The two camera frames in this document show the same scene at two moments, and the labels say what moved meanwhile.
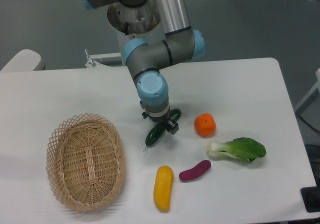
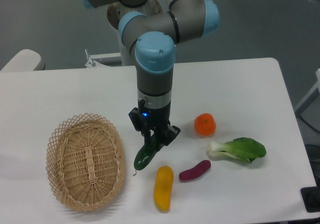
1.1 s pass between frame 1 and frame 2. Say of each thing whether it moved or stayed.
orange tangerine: stayed
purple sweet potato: stayed
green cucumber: moved
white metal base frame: stayed
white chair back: stayed
